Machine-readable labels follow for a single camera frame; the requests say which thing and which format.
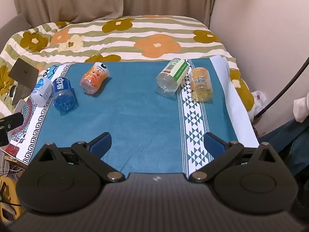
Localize white plastic bag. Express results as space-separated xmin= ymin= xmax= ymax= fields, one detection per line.
xmin=249 ymin=90 xmax=267 ymax=124

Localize black mount device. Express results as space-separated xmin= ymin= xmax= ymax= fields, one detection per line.
xmin=0 ymin=112 xmax=25 ymax=147

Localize orange pink plastic bottle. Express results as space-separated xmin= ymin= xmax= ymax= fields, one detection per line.
xmin=80 ymin=62 xmax=110 ymax=95

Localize yellow orange plastic bottle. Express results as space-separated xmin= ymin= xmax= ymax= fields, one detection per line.
xmin=189 ymin=67 xmax=214 ymax=102

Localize teal patterned cloth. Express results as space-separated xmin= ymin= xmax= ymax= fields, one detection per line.
xmin=5 ymin=55 xmax=260 ymax=174

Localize blue plastic bottle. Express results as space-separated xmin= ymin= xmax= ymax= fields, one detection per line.
xmin=52 ymin=77 xmax=78 ymax=112

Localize clear green label bottle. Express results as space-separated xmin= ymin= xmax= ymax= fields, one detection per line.
xmin=155 ymin=58 xmax=190 ymax=96

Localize grey laptop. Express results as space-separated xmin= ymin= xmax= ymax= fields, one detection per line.
xmin=8 ymin=58 xmax=39 ymax=106

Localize black curved pole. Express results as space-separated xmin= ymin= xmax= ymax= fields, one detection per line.
xmin=255 ymin=55 xmax=309 ymax=118

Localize yellow object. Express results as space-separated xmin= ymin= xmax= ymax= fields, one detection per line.
xmin=0 ymin=175 xmax=23 ymax=219

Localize dark blue cloth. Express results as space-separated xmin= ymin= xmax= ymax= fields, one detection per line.
xmin=259 ymin=118 xmax=309 ymax=177

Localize floral striped blanket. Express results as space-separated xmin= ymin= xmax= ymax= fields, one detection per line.
xmin=0 ymin=14 xmax=255 ymax=118

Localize white blue label bottle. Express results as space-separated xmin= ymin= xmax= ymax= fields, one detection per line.
xmin=31 ymin=77 xmax=53 ymax=107

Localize white cloth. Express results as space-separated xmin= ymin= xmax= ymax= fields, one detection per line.
xmin=293 ymin=96 xmax=309 ymax=124

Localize beige curtain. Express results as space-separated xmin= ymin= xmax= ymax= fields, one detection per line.
xmin=11 ymin=0 xmax=216 ymax=27

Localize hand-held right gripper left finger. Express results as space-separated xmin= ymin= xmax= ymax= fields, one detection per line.
xmin=30 ymin=132 xmax=126 ymax=182

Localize grey headboard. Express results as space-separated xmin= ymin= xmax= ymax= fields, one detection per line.
xmin=0 ymin=13 xmax=32 ymax=51

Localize tangled cables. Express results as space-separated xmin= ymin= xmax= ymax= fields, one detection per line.
xmin=0 ymin=158 xmax=23 ymax=176

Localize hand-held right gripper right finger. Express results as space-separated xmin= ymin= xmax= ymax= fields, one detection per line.
xmin=189 ymin=132 xmax=282 ymax=183

